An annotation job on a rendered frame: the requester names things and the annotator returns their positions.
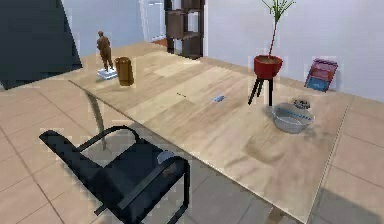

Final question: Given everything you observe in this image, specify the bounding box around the light wooden table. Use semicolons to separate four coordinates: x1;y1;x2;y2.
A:
68;50;355;224

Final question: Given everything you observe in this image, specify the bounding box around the brown cylindrical vase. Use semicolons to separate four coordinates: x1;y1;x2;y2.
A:
114;56;135;87

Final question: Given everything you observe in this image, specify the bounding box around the dark brown shelf unit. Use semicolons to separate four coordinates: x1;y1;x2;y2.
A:
163;0;206;60

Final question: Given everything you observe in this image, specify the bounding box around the black armchair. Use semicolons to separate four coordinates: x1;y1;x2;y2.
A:
38;125;191;224

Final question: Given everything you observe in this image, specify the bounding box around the plant in red pot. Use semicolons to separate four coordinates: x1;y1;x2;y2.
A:
247;0;297;107

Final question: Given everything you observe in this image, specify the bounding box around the clear glass bowl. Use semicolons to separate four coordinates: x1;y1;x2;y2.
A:
271;102;315;135

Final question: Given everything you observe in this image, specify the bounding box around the white room door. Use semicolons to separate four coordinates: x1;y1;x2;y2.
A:
142;0;166;43

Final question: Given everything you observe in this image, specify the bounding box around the brown human statue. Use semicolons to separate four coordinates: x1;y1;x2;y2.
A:
96;30;119;81

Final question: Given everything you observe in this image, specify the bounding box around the dark blue panel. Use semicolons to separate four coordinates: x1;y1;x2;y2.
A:
0;0;83;90

